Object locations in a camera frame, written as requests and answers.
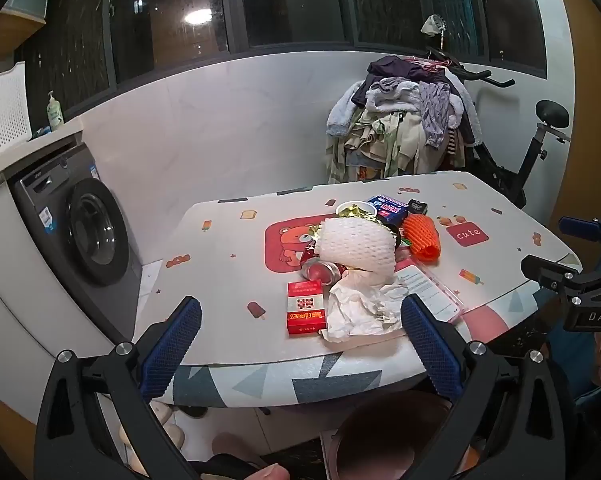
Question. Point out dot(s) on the pile of clothes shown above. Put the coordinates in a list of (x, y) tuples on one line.
[(395, 120)]

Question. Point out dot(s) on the small black box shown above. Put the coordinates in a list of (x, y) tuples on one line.
[(416, 206)]

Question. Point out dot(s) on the white hanging cloth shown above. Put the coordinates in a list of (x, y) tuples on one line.
[(433, 25)]

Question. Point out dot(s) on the blue cloth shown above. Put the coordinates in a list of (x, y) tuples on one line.
[(575, 360)]

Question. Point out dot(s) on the red cigarette box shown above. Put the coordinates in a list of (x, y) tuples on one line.
[(305, 307)]

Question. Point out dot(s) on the black exercise bike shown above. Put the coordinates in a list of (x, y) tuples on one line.
[(525, 155)]

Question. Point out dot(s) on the pink round stool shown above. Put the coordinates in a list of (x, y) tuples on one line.
[(395, 440)]

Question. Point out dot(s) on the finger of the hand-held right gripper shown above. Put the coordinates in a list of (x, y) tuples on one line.
[(548, 267), (580, 227)]

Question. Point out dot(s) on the printed tablecloth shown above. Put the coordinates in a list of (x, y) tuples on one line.
[(220, 260)]

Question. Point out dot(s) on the cream slipper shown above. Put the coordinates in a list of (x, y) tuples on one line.
[(170, 432)]

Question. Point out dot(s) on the white perforated basket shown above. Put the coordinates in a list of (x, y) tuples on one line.
[(3, 110)]

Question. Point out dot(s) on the clear plastic document sleeve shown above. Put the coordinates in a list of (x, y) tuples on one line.
[(430, 290)]

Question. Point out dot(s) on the white paper bowl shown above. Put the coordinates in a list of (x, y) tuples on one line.
[(353, 208)]

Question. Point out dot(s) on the crushed red soda can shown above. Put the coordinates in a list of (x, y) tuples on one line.
[(320, 269)]

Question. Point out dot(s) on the green soap pump bottle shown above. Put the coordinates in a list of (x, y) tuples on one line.
[(55, 112)]

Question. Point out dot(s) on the white tissue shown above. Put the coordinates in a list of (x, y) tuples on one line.
[(360, 305)]

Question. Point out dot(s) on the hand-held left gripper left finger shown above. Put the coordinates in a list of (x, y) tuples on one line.
[(173, 345)]

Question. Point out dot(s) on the orange foam fruit net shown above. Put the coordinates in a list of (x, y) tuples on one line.
[(423, 237)]

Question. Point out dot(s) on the grey washing machine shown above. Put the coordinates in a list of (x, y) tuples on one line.
[(75, 220)]

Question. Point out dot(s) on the dark window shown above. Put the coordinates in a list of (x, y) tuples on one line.
[(290, 5)]

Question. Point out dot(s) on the white foam fruit net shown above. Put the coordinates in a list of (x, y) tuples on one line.
[(355, 242)]

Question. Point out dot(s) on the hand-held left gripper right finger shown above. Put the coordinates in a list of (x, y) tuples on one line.
[(430, 350)]

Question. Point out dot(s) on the blue cardboard box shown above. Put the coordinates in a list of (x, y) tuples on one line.
[(390, 208)]

